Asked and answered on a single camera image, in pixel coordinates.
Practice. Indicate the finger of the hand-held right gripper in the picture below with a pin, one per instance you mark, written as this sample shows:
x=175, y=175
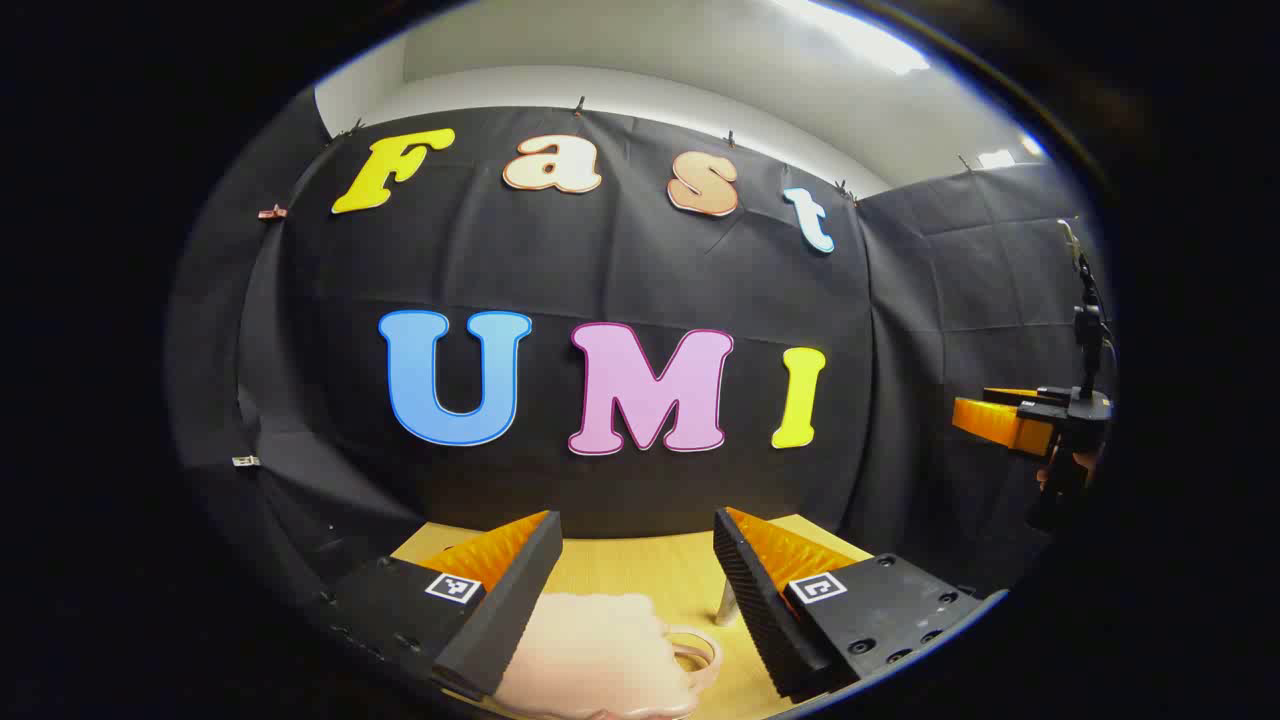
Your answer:
x=1010, y=395
x=1005, y=425

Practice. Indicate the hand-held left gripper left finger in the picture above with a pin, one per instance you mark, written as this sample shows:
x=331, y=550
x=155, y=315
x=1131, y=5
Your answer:
x=500, y=620

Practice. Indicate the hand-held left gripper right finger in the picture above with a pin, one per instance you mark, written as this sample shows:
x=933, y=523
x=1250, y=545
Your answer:
x=760, y=610

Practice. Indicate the ceiling light panel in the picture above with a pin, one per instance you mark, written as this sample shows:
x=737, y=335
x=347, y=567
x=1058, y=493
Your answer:
x=850, y=35

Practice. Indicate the copper cloth clip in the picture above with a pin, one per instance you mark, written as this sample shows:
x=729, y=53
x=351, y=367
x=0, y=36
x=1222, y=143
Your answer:
x=270, y=212

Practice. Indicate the white tube green label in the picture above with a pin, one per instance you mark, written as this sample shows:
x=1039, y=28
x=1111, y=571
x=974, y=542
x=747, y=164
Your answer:
x=728, y=605

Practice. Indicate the black backdrop cloth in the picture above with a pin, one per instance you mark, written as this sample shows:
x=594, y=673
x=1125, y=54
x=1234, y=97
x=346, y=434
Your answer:
x=620, y=260

